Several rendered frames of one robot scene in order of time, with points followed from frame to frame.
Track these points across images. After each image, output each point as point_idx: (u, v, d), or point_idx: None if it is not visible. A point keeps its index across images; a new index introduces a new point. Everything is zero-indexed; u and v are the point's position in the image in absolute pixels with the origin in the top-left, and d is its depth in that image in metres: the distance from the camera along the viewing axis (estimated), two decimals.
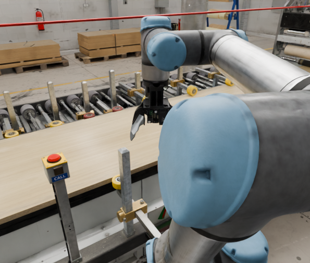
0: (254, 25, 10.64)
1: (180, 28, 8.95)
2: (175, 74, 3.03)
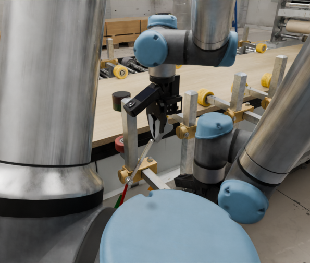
0: (253, 18, 10.26)
1: None
2: None
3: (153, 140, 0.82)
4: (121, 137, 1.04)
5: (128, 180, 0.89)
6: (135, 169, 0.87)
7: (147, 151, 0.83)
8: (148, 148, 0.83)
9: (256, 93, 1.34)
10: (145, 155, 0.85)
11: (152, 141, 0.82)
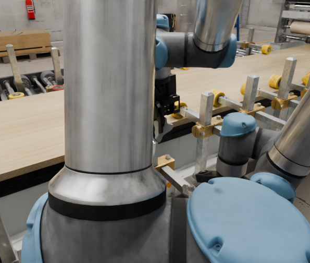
0: (255, 18, 10.31)
1: None
2: None
3: (156, 142, 0.83)
4: None
5: None
6: None
7: (153, 151, 0.85)
8: (154, 149, 0.85)
9: (265, 93, 1.39)
10: (154, 155, 0.87)
11: (155, 143, 0.83)
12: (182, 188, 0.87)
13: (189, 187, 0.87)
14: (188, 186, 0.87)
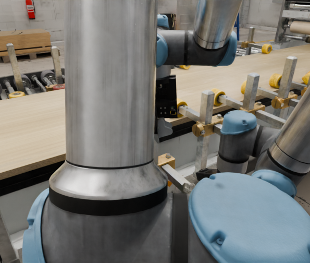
0: (255, 18, 10.31)
1: None
2: None
3: None
4: None
5: None
6: None
7: None
8: None
9: (266, 92, 1.39)
10: None
11: None
12: (183, 187, 0.87)
13: (189, 185, 0.87)
14: (189, 184, 0.87)
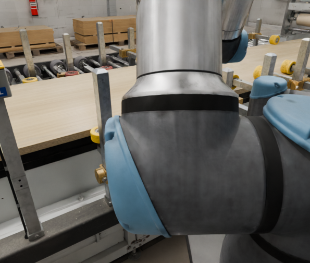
0: (257, 16, 10.31)
1: None
2: None
3: None
4: None
5: None
6: None
7: None
8: None
9: (279, 76, 1.39)
10: None
11: None
12: None
13: None
14: None
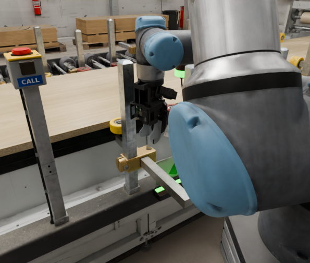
0: None
1: (182, 16, 8.65)
2: None
3: (165, 132, 0.83)
4: (169, 105, 1.15)
5: None
6: None
7: None
8: None
9: None
10: None
11: (165, 133, 0.84)
12: None
13: None
14: None
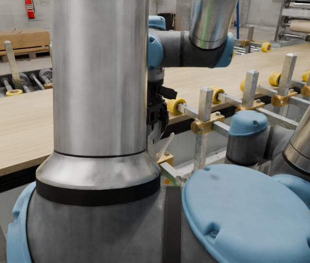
0: (255, 18, 10.30)
1: None
2: None
3: (174, 134, 0.86)
4: None
5: None
6: (155, 162, 0.91)
7: (168, 144, 0.88)
8: (169, 142, 0.87)
9: (265, 90, 1.38)
10: (165, 148, 0.89)
11: (173, 135, 0.86)
12: (175, 179, 0.88)
13: (182, 178, 0.88)
14: (182, 177, 0.88)
